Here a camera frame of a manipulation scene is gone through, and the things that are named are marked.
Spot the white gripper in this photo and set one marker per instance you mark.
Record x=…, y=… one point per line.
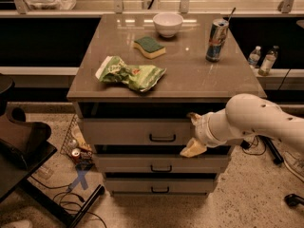
x=201, y=131

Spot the grey top drawer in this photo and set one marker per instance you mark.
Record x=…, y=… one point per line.
x=141, y=132

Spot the grey drawer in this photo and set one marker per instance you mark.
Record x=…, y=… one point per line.
x=141, y=132
x=158, y=186
x=131, y=163

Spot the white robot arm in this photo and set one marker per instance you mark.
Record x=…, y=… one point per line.
x=244, y=115

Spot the grey drawer cabinet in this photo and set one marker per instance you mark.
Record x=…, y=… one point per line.
x=190, y=83

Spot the grey middle drawer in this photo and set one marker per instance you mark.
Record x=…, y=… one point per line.
x=131, y=163

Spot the grey bottom drawer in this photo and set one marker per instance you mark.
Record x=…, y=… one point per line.
x=158, y=186

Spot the green chip bag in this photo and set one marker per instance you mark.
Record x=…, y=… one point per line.
x=138, y=78

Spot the black stand leg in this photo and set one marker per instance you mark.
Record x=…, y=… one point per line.
x=278, y=160

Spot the green yellow sponge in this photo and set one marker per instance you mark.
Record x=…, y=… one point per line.
x=149, y=47

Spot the small clear water bottle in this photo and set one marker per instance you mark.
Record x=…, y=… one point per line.
x=254, y=57

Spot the clear bottle with green label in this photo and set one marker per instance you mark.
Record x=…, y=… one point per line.
x=268, y=61

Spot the blue silver energy drink can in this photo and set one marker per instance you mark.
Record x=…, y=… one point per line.
x=218, y=34

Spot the white bowl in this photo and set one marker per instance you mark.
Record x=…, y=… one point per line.
x=167, y=24

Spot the black object on floor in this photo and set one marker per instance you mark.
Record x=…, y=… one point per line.
x=292, y=200

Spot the red soda can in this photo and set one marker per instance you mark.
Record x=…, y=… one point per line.
x=76, y=154

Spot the blue tape cross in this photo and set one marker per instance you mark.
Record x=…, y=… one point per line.
x=81, y=179

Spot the black chair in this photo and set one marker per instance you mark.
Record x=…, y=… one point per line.
x=24, y=148

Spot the wire basket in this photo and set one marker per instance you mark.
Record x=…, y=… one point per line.
x=74, y=139

